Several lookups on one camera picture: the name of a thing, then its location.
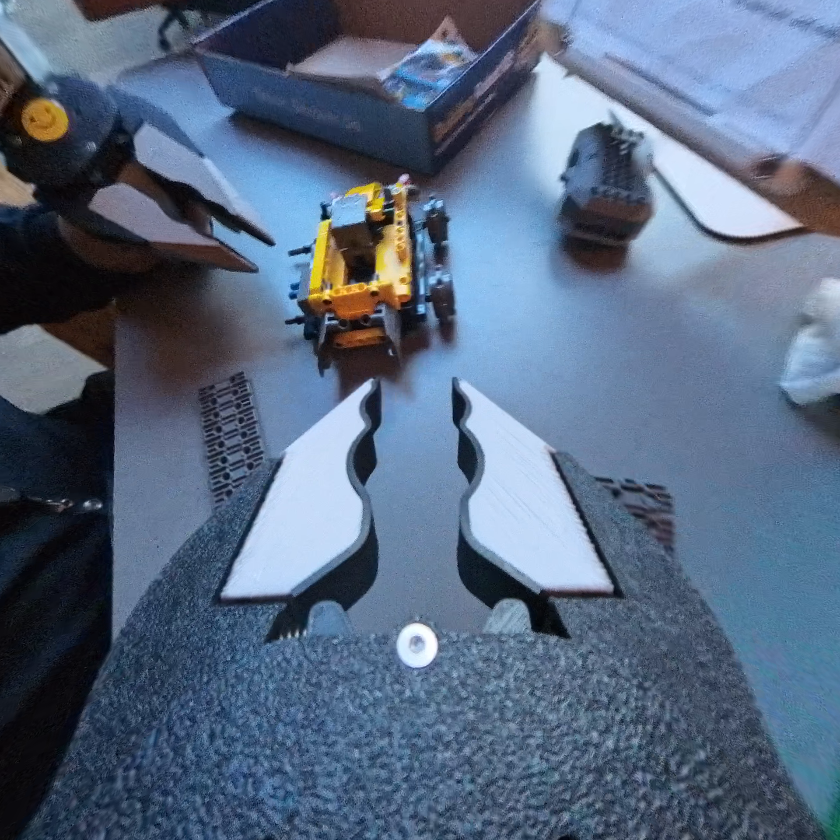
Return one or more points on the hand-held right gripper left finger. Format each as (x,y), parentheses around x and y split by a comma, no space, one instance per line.
(302,518)

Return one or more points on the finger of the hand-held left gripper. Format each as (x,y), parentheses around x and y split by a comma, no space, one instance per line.
(151,220)
(177,170)

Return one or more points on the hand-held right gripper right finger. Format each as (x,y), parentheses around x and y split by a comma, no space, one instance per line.
(531,518)

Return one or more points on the grey cardboard box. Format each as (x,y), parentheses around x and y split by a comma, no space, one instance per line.
(315,105)

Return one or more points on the yellow black toy car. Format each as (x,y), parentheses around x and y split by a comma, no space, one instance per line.
(367,275)

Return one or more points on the robot kit instruction booklet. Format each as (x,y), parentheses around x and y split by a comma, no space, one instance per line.
(426,72)

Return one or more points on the person's left forearm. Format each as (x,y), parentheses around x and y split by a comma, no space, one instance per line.
(33,275)

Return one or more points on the person's left hand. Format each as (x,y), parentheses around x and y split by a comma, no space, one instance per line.
(111,253)

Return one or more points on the flat grey track strip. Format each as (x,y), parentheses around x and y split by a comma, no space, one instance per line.
(233,439)

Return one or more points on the grey track strip right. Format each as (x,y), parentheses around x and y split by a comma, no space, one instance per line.
(646,512)

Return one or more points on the wooden partition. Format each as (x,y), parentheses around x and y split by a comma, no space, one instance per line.
(85,334)

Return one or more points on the person's upper body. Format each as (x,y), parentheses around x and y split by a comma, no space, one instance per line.
(46,590)

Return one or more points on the crumpled white tissue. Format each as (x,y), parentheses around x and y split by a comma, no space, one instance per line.
(814,348)

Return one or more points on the grey building block assembly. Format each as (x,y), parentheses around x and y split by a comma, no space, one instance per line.
(604,184)

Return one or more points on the instruction sheet on stand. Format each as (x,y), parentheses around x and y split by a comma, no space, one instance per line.
(722,197)

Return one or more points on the printed instruction sheet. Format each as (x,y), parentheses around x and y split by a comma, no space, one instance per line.
(709,79)

